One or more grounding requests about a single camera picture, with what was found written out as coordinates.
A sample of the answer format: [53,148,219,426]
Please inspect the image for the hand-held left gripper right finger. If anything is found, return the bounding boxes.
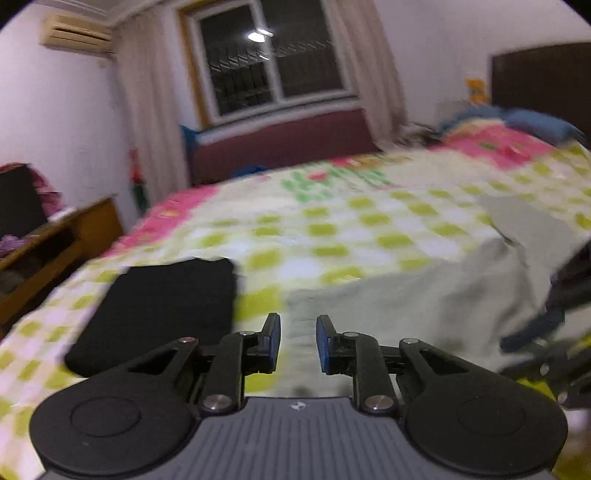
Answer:
[316,315,472,415]

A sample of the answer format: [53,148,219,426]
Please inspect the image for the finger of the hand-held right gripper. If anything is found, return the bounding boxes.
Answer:
[500,307,567,354]
[545,240,591,317]

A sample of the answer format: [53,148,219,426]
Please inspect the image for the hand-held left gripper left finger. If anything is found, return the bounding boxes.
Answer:
[111,313,282,415]

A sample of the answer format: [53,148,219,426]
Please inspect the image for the grey-green pants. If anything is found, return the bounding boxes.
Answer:
[286,194,587,398]

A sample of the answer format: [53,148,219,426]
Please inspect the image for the black folded pants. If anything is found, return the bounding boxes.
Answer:
[64,257,238,377]

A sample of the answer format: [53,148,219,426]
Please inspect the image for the green checked plastic bed sheet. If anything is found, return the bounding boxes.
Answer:
[0,148,591,480]

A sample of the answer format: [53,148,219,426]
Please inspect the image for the pink printed blanket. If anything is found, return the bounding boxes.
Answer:
[429,117,555,171]

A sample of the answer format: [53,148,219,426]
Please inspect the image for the blue pillow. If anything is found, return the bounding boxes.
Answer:
[503,108,587,146]

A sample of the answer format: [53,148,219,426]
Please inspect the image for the blue cloth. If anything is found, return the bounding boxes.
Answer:
[438,106,505,134]

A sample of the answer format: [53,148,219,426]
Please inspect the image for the maroon window seat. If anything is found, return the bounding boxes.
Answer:
[190,107,379,186]

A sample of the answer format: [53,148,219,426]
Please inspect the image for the dark wooden headboard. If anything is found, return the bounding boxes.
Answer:
[489,41,591,151]

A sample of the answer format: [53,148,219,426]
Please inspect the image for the red toy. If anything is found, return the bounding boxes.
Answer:
[127,148,149,215]

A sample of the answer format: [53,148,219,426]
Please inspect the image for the wooden desk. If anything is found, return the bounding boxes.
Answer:
[0,195,125,333]

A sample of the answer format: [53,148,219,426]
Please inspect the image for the blue bag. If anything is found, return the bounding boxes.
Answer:
[179,124,201,162]

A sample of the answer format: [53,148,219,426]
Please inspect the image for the beige curtain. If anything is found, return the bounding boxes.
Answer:
[113,9,190,217]
[323,0,409,151]

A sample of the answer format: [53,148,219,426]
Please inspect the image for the pink cloth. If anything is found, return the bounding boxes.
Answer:
[28,166,68,217]

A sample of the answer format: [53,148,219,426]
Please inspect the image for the white framed window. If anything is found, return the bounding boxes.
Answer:
[178,0,361,130]

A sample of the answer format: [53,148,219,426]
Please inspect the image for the black monitor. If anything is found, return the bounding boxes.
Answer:
[0,164,49,238]

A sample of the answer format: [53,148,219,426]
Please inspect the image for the wall air conditioner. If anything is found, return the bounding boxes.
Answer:
[39,13,115,58]

